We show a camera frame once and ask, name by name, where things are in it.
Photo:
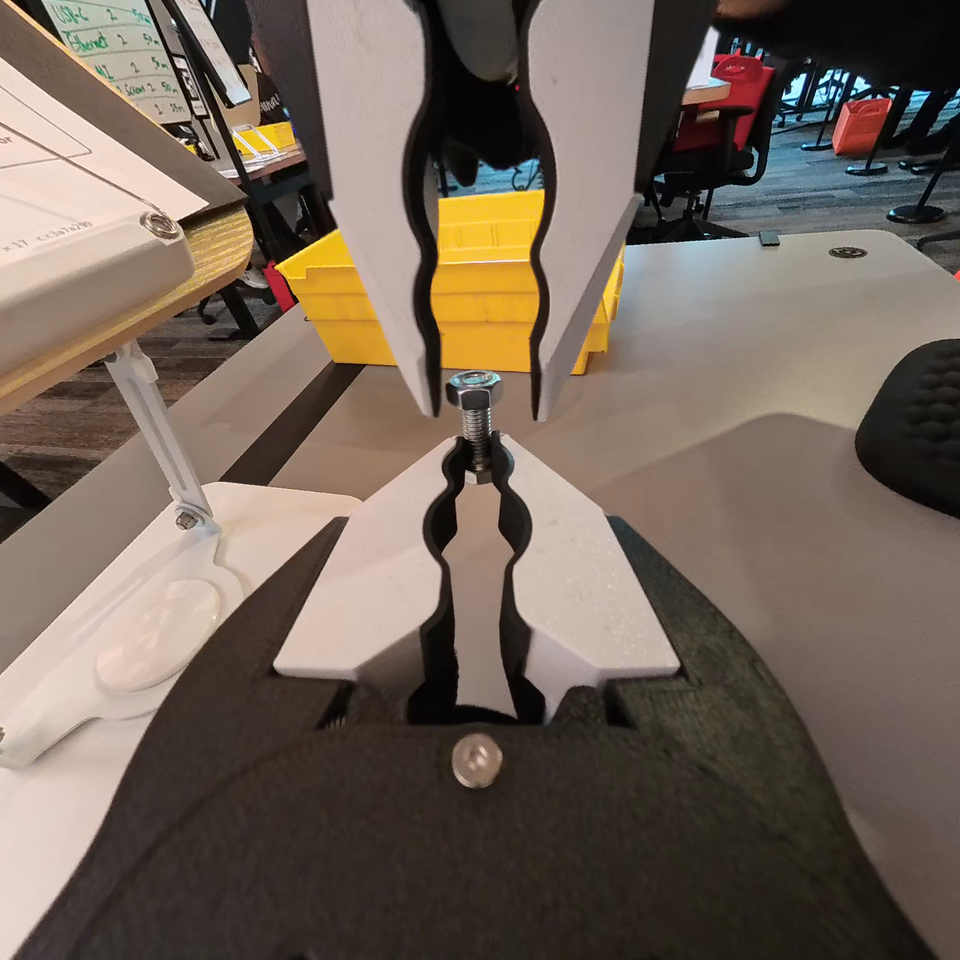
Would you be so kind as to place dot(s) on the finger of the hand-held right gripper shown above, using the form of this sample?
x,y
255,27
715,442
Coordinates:
x,y
592,112
360,112

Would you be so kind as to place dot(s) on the white slotted support bracket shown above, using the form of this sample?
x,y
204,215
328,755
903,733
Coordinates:
x,y
161,435

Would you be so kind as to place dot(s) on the orange bag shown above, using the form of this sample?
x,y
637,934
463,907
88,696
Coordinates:
x,y
862,127

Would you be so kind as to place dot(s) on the stand fastening screw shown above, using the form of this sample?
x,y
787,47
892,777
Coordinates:
x,y
187,519

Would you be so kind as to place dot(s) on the small easel whiteboard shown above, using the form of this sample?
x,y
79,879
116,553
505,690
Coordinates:
x,y
214,45

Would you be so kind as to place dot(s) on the person's right forearm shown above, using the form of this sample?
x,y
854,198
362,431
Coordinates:
x,y
862,37

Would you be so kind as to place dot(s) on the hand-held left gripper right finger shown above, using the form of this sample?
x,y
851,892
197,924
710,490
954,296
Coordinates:
x,y
585,600

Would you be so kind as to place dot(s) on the red and black office chair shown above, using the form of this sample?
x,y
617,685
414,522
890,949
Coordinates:
x,y
742,105

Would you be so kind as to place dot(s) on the wooden office desk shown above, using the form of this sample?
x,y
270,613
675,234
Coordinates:
x,y
709,91

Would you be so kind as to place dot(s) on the small yellow tray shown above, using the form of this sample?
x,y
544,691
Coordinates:
x,y
281,135

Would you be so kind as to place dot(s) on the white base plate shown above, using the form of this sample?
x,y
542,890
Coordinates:
x,y
285,517

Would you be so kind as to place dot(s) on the silver frame screw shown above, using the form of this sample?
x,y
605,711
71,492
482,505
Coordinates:
x,y
157,223

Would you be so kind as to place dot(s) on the whiteboard with green writing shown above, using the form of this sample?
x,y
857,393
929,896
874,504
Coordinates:
x,y
112,52

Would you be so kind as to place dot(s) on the silver hex bolt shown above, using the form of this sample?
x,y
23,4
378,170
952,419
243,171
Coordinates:
x,y
476,427

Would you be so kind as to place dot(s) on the silver hex nut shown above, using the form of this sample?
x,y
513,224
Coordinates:
x,y
478,475

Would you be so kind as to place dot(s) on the black stanchion post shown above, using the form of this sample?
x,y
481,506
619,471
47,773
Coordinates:
x,y
868,169
916,213

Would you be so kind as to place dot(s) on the clear acrylic foot plate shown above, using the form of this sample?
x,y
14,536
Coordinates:
x,y
150,637

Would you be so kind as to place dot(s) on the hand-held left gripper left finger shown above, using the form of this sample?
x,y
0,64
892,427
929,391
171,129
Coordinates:
x,y
367,600

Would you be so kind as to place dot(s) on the yellow plastic bin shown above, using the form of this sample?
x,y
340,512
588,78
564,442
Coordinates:
x,y
487,315

